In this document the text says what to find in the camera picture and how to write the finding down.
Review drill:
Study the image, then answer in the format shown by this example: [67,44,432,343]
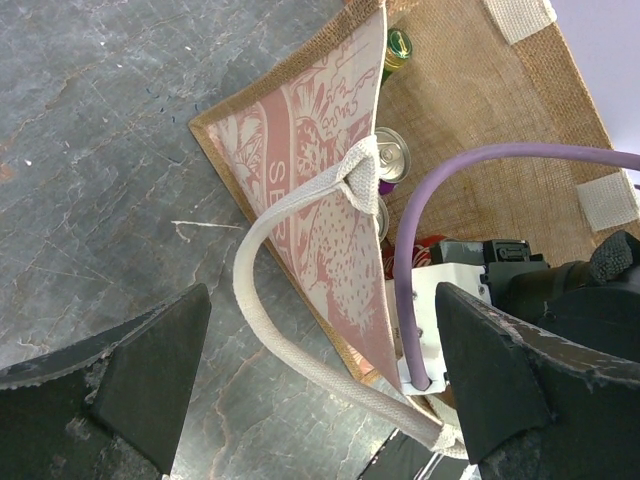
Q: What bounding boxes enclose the purple soda can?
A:
[376,196,389,243]
[375,127,411,196]

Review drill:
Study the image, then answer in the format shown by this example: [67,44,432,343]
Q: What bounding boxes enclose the red cola can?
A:
[382,235,447,280]

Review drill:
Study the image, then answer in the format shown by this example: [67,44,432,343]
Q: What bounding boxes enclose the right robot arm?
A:
[431,231,639,362]

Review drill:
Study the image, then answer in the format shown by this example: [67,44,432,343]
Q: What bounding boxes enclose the green glass bottle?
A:
[381,28,413,84]

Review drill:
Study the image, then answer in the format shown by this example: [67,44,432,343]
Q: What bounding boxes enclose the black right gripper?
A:
[432,239,549,305]

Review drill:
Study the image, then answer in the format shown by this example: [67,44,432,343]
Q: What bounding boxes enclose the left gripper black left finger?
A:
[1,283,211,479]

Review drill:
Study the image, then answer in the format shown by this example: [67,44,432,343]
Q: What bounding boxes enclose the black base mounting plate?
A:
[358,430,469,480]

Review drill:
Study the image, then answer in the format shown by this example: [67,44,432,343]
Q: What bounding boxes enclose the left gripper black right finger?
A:
[435,283,639,479]

